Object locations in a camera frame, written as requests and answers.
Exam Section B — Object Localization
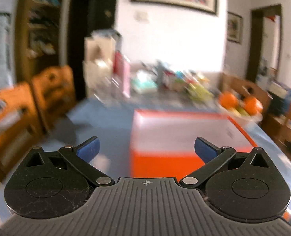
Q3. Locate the large orange in basket right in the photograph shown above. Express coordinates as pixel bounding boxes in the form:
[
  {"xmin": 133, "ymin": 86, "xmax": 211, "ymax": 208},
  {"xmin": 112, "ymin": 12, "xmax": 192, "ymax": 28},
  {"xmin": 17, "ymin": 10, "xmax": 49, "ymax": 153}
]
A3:
[{"xmin": 243, "ymin": 96, "xmax": 263, "ymax": 116}]

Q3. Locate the blue patterned tablecloth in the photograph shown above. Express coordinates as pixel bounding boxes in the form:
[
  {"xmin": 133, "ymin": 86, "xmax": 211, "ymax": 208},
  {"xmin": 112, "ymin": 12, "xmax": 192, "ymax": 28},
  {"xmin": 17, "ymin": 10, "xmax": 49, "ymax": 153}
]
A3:
[{"xmin": 0, "ymin": 100, "xmax": 291, "ymax": 235}]

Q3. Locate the white paper bag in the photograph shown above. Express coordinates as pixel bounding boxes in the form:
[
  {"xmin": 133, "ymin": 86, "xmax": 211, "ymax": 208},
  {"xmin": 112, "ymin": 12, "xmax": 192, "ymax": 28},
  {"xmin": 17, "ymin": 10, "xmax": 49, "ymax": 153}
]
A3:
[{"xmin": 83, "ymin": 28, "xmax": 121, "ymax": 98}]

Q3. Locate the wooden chair left near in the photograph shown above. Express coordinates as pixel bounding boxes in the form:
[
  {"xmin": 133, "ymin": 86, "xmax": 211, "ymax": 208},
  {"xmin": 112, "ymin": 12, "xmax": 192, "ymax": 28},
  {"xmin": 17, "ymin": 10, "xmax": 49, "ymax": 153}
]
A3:
[{"xmin": 0, "ymin": 82, "xmax": 43, "ymax": 182}]

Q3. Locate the wall light switch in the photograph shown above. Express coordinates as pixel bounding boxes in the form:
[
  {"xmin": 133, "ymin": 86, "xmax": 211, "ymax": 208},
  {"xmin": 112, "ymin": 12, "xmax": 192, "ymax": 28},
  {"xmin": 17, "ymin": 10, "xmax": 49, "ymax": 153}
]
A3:
[{"xmin": 135, "ymin": 11, "xmax": 148, "ymax": 22}]

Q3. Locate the wooden chair right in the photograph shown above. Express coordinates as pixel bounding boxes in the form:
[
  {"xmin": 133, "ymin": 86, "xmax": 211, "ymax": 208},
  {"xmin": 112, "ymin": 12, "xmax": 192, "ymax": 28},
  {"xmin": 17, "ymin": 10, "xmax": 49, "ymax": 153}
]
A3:
[{"xmin": 222, "ymin": 73, "xmax": 272, "ymax": 116}]

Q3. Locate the small framed painting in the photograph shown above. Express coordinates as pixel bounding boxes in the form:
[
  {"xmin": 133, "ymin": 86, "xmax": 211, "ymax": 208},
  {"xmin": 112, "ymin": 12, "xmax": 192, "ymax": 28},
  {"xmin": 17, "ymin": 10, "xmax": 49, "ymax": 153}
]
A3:
[{"xmin": 227, "ymin": 12, "xmax": 243, "ymax": 44}]

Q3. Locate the large orange in basket left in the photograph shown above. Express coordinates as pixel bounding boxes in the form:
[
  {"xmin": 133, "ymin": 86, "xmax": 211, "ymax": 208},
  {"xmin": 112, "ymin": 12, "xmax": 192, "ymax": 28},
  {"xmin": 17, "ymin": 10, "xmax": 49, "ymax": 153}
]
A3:
[{"xmin": 218, "ymin": 91, "xmax": 238, "ymax": 110}]

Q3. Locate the wooden chair left far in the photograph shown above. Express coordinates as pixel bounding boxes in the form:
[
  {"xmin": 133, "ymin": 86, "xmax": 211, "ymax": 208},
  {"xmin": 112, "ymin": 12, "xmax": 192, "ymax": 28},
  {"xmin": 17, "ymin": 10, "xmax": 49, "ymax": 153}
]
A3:
[{"xmin": 31, "ymin": 65, "xmax": 77, "ymax": 133}]

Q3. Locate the teal tissue box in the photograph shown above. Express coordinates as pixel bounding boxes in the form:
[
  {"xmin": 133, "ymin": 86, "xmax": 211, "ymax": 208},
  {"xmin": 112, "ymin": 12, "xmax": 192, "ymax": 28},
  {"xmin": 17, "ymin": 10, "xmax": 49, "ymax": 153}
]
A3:
[{"xmin": 131, "ymin": 70, "xmax": 158, "ymax": 94}]

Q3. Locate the wooden bookshelf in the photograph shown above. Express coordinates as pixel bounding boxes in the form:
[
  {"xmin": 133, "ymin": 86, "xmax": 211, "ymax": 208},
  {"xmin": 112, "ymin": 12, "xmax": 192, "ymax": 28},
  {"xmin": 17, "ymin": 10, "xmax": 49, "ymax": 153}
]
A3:
[{"xmin": 14, "ymin": 0, "xmax": 62, "ymax": 82}]

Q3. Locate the wooden chair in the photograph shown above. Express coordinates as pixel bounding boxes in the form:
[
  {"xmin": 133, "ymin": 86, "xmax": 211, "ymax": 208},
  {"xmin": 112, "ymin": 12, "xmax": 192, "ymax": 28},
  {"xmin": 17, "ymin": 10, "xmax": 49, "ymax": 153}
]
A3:
[
  {"xmin": 222, "ymin": 73, "xmax": 272, "ymax": 116},
  {"xmin": 31, "ymin": 65, "xmax": 77, "ymax": 133},
  {"xmin": 0, "ymin": 82, "xmax": 43, "ymax": 182}
]

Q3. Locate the large orange in basket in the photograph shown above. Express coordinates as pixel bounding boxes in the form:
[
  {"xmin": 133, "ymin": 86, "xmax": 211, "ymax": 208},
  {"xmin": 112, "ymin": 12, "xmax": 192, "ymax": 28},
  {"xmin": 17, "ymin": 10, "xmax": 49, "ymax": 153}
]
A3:
[
  {"xmin": 243, "ymin": 96, "xmax": 263, "ymax": 116},
  {"xmin": 218, "ymin": 91, "xmax": 238, "ymax": 110}
]

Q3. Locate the yellow green pear in basket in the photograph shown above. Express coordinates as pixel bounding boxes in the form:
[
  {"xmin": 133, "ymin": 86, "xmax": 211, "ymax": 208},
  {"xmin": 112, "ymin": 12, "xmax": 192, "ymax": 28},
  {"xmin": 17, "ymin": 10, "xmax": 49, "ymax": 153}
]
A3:
[{"xmin": 236, "ymin": 105, "xmax": 249, "ymax": 116}]

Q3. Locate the white plastic fruit basket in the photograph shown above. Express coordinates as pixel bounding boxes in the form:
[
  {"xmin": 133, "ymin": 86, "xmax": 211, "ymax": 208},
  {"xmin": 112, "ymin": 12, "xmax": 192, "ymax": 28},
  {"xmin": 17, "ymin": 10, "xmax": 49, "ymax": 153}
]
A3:
[{"xmin": 215, "ymin": 100, "xmax": 263, "ymax": 127}]

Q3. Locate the orange cardboard box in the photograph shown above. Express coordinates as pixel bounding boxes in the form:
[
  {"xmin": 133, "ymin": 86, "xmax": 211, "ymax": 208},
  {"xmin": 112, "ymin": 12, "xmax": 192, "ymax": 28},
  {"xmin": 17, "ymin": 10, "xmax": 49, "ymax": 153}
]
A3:
[{"xmin": 130, "ymin": 110, "xmax": 256, "ymax": 180}]

